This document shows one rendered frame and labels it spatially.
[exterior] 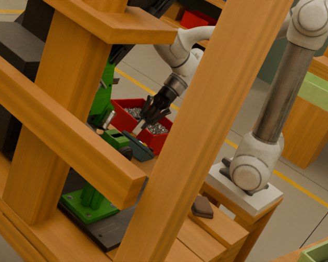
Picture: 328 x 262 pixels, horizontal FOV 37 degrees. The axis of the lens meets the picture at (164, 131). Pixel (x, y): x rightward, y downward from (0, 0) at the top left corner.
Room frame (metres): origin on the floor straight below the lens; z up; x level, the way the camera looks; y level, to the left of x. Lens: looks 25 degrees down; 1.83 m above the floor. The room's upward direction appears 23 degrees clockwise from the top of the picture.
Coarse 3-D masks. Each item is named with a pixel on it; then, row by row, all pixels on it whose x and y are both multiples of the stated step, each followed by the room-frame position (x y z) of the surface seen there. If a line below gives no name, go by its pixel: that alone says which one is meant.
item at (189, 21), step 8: (208, 0) 6.86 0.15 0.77; (216, 0) 6.82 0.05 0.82; (224, 0) 6.85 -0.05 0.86; (176, 8) 7.19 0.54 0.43; (184, 8) 7.34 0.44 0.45; (168, 16) 7.22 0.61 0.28; (176, 16) 7.18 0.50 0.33; (184, 16) 7.05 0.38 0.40; (192, 16) 7.01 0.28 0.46; (200, 16) 7.40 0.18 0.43; (208, 16) 7.36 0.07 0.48; (168, 24) 7.05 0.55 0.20; (176, 24) 7.05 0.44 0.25; (184, 24) 7.04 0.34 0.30; (192, 24) 6.99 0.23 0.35; (200, 24) 6.95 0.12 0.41; (208, 24) 6.94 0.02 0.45; (208, 40) 6.85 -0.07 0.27
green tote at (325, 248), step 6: (312, 246) 1.49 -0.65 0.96; (318, 246) 1.51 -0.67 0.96; (324, 246) 1.55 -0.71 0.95; (306, 252) 1.44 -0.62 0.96; (312, 252) 1.48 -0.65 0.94; (318, 252) 1.53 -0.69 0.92; (324, 252) 1.58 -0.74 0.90; (300, 258) 1.43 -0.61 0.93; (306, 258) 1.42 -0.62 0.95; (312, 258) 1.52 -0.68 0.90; (318, 258) 1.57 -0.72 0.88; (324, 258) 1.62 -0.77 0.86
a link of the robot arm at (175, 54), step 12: (288, 12) 1.90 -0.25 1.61; (288, 24) 1.88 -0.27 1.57; (180, 36) 1.86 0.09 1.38; (192, 36) 1.87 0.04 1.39; (204, 36) 1.87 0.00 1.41; (276, 36) 1.90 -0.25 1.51; (156, 48) 1.86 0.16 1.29; (168, 48) 1.84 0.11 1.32; (180, 48) 1.85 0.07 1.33; (168, 60) 1.88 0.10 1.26; (180, 60) 1.89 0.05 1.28
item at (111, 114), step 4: (108, 112) 1.58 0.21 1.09; (112, 112) 1.58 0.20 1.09; (104, 116) 1.57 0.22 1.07; (108, 116) 1.57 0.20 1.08; (112, 116) 1.58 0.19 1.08; (104, 120) 1.56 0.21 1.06; (108, 120) 1.56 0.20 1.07; (100, 124) 1.54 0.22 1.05; (104, 124) 1.55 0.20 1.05; (108, 124) 1.56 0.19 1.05; (104, 128) 1.54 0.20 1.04
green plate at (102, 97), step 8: (112, 56) 1.62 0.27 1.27; (104, 72) 1.59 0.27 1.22; (112, 72) 1.62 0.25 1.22; (104, 80) 1.59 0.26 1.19; (112, 80) 1.62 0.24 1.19; (104, 88) 1.59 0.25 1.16; (96, 96) 1.55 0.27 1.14; (104, 96) 1.59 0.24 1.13; (96, 104) 1.55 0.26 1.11; (104, 104) 1.59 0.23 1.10; (96, 112) 1.56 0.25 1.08
